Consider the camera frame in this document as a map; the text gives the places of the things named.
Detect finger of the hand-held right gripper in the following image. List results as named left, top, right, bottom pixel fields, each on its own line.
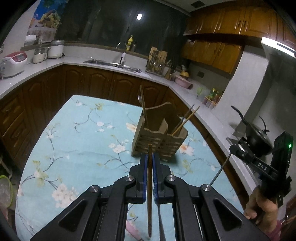
left=239, top=136, right=254, bottom=154
left=230, top=144, right=255, bottom=164

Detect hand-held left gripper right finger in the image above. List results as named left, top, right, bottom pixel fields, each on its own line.
left=153, top=153, right=271, bottom=241

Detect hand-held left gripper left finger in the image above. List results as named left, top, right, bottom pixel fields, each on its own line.
left=30, top=153, right=148, bottom=241

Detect thin metal chopstick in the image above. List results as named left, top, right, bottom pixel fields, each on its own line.
left=209, top=151, right=232, bottom=186

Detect wooden utensil holder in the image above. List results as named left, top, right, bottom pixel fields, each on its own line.
left=131, top=102, right=188, bottom=162

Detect plain wooden chopstick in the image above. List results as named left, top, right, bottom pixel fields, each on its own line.
left=139, top=85, right=149, bottom=129
left=147, top=144, right=153, bottom=238

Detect pink patterned chopstick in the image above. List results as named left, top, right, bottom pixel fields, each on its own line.
left=173, top=106, right=201, bottom=137
left=171, top=104, right=195, bottom=135

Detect metal spoon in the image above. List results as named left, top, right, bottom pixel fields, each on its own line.
left=138, top=95, right=148, bottom=129

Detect person's right forearm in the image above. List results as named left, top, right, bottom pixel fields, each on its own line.
left=265, top=222, right=281, bottom=241

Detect person's right hand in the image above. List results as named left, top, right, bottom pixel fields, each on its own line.
left=244, top=186, right=278, bottom=227

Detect black wok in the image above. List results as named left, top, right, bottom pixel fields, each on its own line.
left=231, top=105, right=273, bottom=156

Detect metal fork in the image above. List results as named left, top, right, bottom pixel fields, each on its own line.
left=158, top=204, right=166, bottom=241

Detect pink spice jar set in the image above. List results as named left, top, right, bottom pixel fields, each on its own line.
left=203, top=96, right=218, bottom=109

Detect seasoning bottles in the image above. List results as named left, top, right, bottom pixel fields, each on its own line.
left=209, top=88, right=223, bottom=102

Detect blue floral tablecloth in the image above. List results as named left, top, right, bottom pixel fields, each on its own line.
left=15, top=95, right=245, bottom=241

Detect pink bowl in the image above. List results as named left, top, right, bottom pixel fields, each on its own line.
left=174, top=75, right=193, bottom=89

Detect steel range hood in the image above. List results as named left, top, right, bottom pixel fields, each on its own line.
left=261, top=37, right=296, bottom=93

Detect countertop utensil jar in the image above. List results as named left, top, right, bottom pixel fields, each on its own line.
left=164, top=60, right=177, bottom=81

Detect wooden base cabinets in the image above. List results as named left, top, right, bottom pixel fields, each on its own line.
left=0, top=64, right=248, bottom=209

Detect dish rack with cutting boards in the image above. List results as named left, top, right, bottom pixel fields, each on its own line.
left=146, top=46, right=168, bottom=76

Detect steel sink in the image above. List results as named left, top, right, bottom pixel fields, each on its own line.
left=83, top=59, right=141, bottom=72

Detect green rimmed plastic bowl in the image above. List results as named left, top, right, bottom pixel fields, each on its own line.
left=0, top=175, right=13, bottom=209

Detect white pot with metal lid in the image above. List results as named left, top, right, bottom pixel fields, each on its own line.
left=47, top=40, right=65, bottom=59

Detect dark kitchen window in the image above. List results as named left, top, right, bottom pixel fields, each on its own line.
left=55, top=0, right=192, bottom=54

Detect small white cooker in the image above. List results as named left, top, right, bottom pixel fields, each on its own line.
left=33, top=47, right=48, bottom=64

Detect white and red rice cooker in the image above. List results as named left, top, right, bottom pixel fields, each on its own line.
left=1, top=52, right=28, bottom=78

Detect paper towel roll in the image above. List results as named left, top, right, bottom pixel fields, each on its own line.
left=24, top=35, right=37, bottom=46

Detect pink handled table knife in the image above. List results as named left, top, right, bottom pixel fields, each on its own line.
left=126, top=221, right=144, bottom=241

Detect wooden wall cabinets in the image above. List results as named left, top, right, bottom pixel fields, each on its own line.
left=181, top=6, right=296, bottom=75

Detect tropical fruit wall poster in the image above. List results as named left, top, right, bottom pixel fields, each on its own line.
left=28, top=0, right=70, bottom=29

